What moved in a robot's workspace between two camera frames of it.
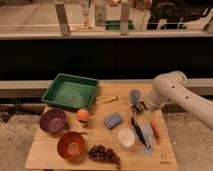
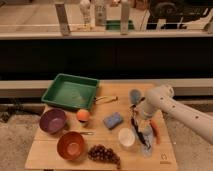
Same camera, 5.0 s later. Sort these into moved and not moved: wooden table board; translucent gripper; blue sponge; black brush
Moved: translucent gripper
Not moved: black brush; wooden table board; blue sponge
